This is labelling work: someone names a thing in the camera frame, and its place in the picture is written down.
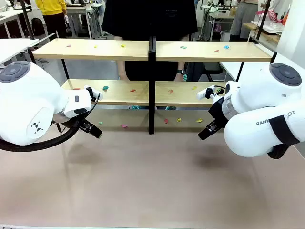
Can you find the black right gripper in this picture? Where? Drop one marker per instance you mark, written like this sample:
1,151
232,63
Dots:
218,113

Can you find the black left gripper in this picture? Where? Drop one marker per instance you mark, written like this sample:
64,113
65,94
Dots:
68,121

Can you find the teal chenille duster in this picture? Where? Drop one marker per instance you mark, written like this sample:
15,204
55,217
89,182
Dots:
135,107
185,77

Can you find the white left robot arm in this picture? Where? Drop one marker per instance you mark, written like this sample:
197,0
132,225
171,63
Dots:
23,107

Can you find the person's left forearm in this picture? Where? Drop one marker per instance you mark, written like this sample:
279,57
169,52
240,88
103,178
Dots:
181,65

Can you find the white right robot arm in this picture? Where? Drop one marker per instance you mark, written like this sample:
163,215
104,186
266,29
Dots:
259,102

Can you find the person's right hand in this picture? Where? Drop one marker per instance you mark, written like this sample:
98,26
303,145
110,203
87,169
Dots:
124,78

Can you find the person's left hand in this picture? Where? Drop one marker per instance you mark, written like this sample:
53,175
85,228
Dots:
178,77

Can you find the black office chair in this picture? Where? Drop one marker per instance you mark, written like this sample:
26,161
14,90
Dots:
213,68

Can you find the black wrist watch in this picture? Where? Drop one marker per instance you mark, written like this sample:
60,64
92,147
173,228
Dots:
180,71

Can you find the blue paper scrap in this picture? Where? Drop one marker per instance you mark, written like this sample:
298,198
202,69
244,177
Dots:
226,47

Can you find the white side table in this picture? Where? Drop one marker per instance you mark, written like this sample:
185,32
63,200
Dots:
14,46

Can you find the black backpack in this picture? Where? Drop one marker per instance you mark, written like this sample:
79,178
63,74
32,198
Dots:
38,26

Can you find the wooden background table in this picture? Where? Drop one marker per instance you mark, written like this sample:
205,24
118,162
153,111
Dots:
262,29

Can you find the white background desk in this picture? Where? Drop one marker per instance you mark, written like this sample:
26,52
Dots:
81,10

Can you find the bystander in grey shorts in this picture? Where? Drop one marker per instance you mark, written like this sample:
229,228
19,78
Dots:
243,19

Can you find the black stand pole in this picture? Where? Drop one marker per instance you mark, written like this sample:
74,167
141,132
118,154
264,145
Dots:
26,19
262,21

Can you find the bystander in yellow jacket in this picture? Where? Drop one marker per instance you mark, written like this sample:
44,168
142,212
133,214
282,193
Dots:
51,9

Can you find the person torso black shirt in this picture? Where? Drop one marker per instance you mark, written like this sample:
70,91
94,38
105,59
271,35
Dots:
150,16

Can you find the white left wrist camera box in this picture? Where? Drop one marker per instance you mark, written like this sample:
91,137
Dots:
97,95

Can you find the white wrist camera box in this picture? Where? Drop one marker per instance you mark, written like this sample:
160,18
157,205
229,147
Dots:
97,95
201,94

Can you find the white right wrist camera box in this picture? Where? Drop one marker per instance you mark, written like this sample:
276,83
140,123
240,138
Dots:
201,94

